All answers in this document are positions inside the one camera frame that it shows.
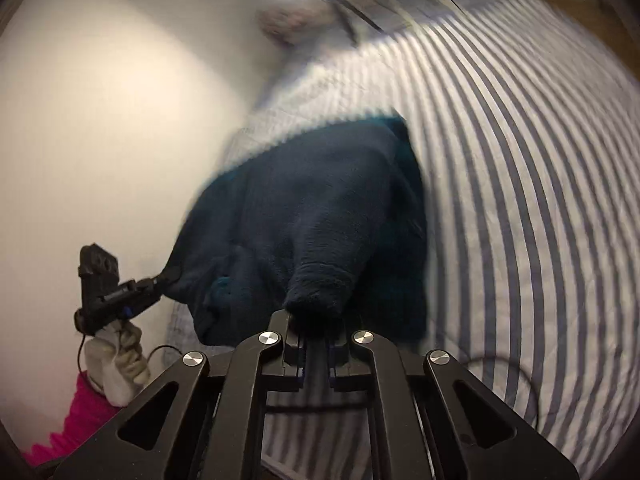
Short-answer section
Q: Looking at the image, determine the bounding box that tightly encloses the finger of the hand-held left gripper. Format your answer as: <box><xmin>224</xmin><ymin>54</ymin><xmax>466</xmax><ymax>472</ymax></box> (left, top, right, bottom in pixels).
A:
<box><xmin>132</xmin><ymin>266</ymin><xmax>182</xmax><ymax>307</ymax></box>

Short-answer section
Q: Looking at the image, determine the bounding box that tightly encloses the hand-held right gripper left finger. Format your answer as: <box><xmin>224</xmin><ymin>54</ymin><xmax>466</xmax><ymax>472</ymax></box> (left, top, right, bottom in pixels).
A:
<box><xmin>52</xmin><ymin>309</ymin><xmax>308</xmax><ymax>480</ymax></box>

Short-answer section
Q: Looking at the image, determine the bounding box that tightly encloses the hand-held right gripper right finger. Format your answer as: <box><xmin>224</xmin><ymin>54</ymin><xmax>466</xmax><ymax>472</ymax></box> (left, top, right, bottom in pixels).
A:
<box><xmin>325</xmin><ymin>316</ymin><xmax>581</xmax><ymax>480</ymax></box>

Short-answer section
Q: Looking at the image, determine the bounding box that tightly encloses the teal plaid fleece jacket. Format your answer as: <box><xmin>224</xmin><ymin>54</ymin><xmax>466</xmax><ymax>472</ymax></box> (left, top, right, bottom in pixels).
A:
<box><xmin>165</xmin><ymin>115</ymin><xmax>431</xmax><ymax>348</ymax></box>

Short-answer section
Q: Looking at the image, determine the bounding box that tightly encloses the person's left forearm pink sleeve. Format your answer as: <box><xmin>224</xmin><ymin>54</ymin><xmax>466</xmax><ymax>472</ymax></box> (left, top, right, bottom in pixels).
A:
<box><xmin>25</xmin><ymin>371</ymin><xmax>125</xmax><ymax>467</ymax></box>

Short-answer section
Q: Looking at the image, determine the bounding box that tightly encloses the person's left hand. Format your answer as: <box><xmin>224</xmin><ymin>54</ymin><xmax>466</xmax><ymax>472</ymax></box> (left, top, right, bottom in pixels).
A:
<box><xmin>83</xmin><ymin>319</ymin><xmax>152</xmax><ymax>407</ymax></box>

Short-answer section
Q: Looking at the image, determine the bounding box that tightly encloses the blue striped bed sheet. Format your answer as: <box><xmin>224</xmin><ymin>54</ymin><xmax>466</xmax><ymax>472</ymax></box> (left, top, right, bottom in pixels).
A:
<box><xmin>165</xmin><ymin>0</ymin><xmax>640</xmax><ymax>480</ymax></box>

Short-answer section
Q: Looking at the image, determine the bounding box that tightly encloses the folded floral quilt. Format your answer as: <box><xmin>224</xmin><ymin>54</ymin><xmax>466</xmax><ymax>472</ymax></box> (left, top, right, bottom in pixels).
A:
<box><xmin>257</xmin><ymin>2</ymin><xmax>323</xmax><ymax>47</ymax></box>

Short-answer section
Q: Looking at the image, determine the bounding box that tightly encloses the black light tripod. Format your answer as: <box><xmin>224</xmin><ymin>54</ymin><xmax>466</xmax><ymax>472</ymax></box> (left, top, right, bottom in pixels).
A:
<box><xmin>310</xmin><ymin>0</ymin><xmax>387</xmax><ymax>46</ymax></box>

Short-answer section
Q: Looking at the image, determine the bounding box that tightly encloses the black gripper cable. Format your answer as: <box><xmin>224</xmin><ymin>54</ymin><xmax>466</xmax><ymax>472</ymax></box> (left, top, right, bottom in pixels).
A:
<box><xmin>76</xmin><ymin>332</ymin><xmax>177</xmax><ymax>377</ymax></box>

